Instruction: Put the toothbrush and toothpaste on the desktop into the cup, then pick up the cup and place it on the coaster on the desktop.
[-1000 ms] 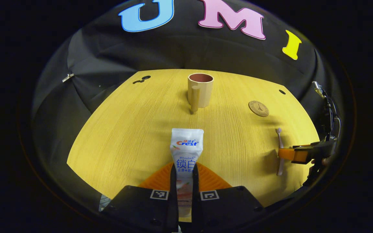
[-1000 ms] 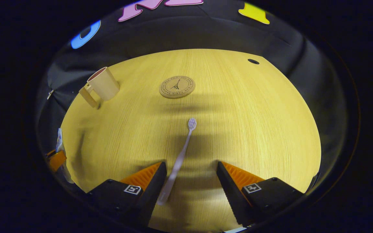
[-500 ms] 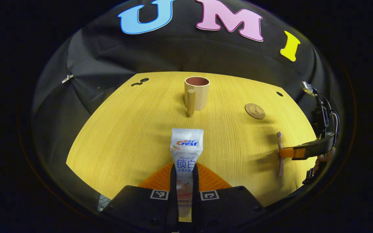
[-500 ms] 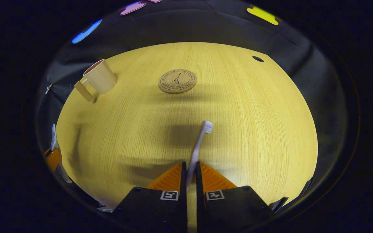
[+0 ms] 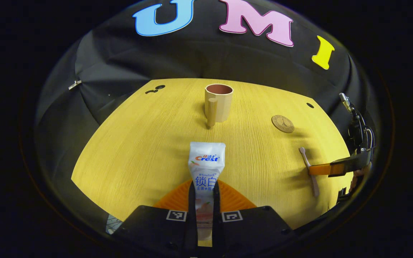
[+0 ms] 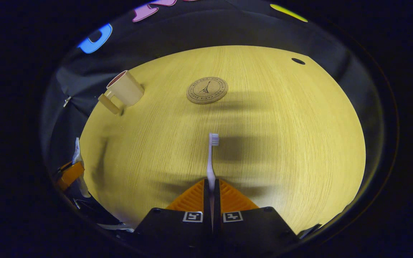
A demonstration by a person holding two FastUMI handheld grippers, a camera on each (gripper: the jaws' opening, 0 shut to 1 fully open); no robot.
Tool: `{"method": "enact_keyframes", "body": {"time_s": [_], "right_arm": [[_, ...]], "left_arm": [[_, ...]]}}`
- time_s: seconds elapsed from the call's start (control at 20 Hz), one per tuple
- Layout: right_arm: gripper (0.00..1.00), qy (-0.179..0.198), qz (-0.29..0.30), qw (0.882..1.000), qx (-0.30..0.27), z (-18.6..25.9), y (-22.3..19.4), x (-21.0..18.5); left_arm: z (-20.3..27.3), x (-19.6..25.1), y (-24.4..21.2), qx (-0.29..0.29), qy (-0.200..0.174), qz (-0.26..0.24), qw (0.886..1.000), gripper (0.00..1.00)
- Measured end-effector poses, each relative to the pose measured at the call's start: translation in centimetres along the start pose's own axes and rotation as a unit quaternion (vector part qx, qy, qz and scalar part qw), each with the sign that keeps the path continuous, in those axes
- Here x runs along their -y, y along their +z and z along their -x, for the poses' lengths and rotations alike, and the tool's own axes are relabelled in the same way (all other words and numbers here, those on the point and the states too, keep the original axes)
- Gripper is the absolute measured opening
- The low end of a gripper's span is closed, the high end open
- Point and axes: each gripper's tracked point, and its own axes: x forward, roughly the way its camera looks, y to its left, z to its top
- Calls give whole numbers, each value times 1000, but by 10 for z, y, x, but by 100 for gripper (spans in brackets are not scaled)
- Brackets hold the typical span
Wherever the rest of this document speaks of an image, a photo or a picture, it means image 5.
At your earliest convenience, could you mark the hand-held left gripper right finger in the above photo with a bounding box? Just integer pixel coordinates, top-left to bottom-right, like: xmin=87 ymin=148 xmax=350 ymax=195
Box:
xmin=212 ymin=179 xmax=297 ymax=258

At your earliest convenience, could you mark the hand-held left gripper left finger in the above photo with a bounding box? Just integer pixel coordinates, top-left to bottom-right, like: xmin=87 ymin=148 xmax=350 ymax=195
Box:
xmin=115 ymin=179 xmax=197 ymax=258

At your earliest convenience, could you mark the black backdrop cloth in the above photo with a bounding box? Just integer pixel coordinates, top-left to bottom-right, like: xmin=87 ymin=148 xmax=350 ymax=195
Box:
xmin=34 ymin=0 xmax=380 ymax=230

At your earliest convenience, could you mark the white toothpaste tube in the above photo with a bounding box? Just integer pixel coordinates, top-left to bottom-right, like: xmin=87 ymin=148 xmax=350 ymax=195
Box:
xmin=188 ymin=142 xmax=226 ymax=248

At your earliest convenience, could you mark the round brown coaster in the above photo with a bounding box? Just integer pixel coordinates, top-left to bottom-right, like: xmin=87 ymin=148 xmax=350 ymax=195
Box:
xmin=271 ymin=115 xmax=295 ymax=133

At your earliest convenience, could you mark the beige cup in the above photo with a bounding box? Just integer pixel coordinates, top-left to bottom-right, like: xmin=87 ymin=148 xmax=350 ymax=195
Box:
xmin=204 ymin=83 xmax=234 ymax=129

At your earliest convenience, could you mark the pink toothbrush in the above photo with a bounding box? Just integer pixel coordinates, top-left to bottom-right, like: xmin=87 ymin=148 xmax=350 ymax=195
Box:
xmin=299 ymin=147 xmax=320 ymax=198

